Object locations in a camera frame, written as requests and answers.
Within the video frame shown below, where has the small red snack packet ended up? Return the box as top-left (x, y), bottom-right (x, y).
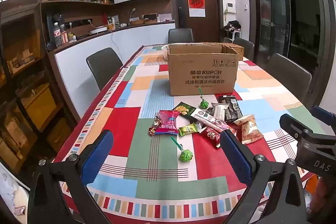
top-left (202, 127), bottom-right (221, 148)

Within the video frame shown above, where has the colourful patchwork tablecloth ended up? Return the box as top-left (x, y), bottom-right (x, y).
top-left (52, 43), bottom-right (332, 224)

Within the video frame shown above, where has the long pink white packet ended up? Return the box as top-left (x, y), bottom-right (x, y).
top-left (190, 109), bottom-right (237, 136)

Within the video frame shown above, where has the glass sliding door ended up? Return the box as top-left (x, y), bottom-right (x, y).
top-left (244, 0), bottom-right (336, 109)

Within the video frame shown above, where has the person's right hand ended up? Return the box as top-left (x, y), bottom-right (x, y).
top-left (312, 175), bottom-right (332, 216)

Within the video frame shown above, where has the white counter with dark top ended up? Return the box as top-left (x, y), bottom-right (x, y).
top-left (48, 20), bottom-right (176, 123)

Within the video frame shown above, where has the small light green packet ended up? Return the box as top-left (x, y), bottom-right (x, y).
top-left (178, 123), bottom-right (199, 135)

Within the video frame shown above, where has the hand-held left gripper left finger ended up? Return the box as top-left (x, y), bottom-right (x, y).
top-left (28, 130), bottom-right (114, 224)

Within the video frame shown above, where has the dark brown door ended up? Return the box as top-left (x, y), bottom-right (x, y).
top-left (171, 0), bottom-right (220, 44)

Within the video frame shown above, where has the rack with dark clothes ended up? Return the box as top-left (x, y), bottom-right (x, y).
top-left (223, 20), bottom-right (242, 43)

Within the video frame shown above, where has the dark green chip packet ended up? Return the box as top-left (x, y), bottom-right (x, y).
top-left (172, 102), bottom-right (197, 117)

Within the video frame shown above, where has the white grey snack packet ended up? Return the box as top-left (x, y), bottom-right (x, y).
top-left (211, 103), bottom-right (229, 122)

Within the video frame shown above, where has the brown cardboard box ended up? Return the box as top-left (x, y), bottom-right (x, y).
top-left (167, 42), bottom-right (244, 97)

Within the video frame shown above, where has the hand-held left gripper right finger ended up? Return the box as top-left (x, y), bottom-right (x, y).
top-left (220, 130), bottom-right (307, 224)

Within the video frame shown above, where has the pink snack packet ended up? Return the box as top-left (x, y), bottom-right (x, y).
top-left (155, 110), bottom-right (179, 135)

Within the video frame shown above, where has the white cable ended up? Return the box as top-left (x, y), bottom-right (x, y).
top-left (109, 29), bottom-right (124, 60)

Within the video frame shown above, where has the dark grey chair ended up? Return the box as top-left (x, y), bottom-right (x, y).
top-left (86, 47), bottom-right (124, 91)
top-left (265, 52), bottom-right (312, 104)
top-left (232, 37), bottom-right (255, 61)
top-left (168, 28), bottom-right (194, 44)

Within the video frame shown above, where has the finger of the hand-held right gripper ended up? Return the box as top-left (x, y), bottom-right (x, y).
top-left (311, 106), bottom-right (336, 135)
top-left (280, 114), bottom-right (313, 141)

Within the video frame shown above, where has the red and white wall calendar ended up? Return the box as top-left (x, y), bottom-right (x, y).
top-left (187, 0), bottom-right (206, 17)

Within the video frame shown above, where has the black seaweed packet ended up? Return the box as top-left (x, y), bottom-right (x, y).
top-left (218, 95), bottom-right (243, 123)

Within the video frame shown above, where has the beige snack packet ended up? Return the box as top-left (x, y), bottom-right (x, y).
top-left (233, 114), bottom-right (264, 145)

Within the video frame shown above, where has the glass front cabinet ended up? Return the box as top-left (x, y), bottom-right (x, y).
top-left (0, 0), bottom-right (80, 164)

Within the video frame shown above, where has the green lollipop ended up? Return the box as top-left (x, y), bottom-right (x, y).
top-left (198, 90), bottom-right (209, 109)
top-left (171, 136), bottom-right (194, 162)

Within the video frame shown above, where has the clear water bottle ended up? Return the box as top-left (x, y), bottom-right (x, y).
top-left (54, 22), bottom-right (62, 48)

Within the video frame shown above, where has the red label bottle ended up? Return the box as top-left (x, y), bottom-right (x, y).
top-left (60, 24), bottom-right (69, 43)

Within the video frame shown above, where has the string of gold red candies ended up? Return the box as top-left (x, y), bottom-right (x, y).
top-left (148, 114), bottom-right (161, 137)

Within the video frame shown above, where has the white tray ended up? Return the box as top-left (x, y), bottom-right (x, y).
top-left (89, 26), bottom-right (109, 36)

